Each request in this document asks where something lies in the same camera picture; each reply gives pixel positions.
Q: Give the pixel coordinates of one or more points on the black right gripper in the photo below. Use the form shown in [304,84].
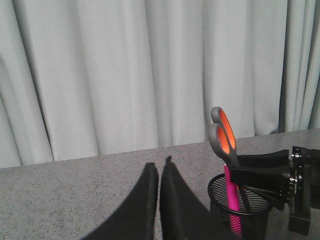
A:
[267,175]

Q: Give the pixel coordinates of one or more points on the pink highlighter pen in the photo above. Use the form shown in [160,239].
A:
[233,202]

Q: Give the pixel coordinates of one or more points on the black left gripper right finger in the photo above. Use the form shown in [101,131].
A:
[182,215]

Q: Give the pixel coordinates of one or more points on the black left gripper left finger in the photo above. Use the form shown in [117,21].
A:
[134,219]

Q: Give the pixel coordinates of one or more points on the black mesh pen cup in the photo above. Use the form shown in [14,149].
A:
[248,219]

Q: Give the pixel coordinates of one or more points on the light grey curtain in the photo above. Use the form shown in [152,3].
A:
[81,78]

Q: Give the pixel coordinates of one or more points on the grey orange scissors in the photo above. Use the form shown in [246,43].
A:
[223,143]

